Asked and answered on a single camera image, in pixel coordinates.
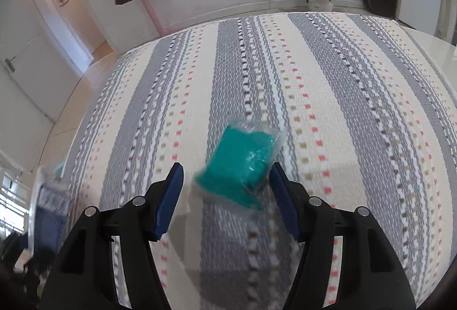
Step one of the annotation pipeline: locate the white door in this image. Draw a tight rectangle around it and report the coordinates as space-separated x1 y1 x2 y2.
0 0 86 125

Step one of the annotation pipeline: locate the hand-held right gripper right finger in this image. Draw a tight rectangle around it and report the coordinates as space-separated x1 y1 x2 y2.
268 162 418 310

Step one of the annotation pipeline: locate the teal cloth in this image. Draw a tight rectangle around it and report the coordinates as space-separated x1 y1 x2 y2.
192 117 286 212

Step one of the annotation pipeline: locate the blue and white carton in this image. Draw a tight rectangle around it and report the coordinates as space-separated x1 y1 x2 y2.
36 167 72 261

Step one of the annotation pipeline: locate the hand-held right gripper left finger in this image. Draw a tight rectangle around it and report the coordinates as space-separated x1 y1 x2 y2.
40 162 185 310

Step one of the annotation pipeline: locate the striped woven tablecloth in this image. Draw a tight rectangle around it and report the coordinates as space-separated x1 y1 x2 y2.
62 12 457 310

